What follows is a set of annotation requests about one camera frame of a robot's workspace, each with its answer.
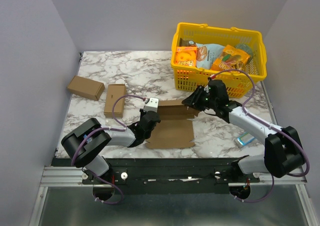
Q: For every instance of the blue box right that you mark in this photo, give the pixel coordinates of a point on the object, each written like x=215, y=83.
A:
x=244, y=139

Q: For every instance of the cardboard box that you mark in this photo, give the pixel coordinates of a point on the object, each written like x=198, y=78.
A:
x=86, y=88
x=114, y=92
x=175, y=130

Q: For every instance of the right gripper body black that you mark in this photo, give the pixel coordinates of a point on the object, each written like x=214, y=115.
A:
x=196, y=100

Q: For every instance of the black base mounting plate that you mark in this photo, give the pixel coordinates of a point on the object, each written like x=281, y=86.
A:
x=170, y=176

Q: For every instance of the dark brown snack packet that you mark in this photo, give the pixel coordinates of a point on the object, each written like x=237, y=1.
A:
x=186, y=43

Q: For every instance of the folded cardboard box upright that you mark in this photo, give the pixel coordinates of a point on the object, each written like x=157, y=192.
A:
x=114, y=92

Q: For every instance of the green scouring pad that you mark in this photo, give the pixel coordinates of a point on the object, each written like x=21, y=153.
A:
x=246, y=48

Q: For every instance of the blue box left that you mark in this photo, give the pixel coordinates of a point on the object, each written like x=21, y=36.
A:
x=87, y=139

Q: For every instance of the blue box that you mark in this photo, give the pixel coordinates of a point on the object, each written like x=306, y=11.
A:
x=244, y=139
x=87, y=139

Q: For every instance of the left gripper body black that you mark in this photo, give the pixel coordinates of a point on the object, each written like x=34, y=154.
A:
x=142, y=113

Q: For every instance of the orange snack bag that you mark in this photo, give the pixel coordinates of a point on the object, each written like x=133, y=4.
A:
x=230, y=58

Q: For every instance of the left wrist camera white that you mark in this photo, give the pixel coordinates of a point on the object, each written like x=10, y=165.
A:
x=151, y=104

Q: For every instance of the light blue snack bag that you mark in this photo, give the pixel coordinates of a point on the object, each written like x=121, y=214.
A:
x=207, y=54

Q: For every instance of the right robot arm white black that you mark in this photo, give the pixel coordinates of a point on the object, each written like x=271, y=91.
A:
x=283, y=152

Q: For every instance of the yellow plastic shopping basket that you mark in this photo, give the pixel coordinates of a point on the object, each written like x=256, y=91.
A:
x=238, y=82

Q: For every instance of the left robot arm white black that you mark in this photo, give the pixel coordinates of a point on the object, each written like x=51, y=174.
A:
x=84, y=144

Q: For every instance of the orange Daddy snack box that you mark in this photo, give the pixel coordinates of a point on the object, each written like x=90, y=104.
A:
x=186, y=56

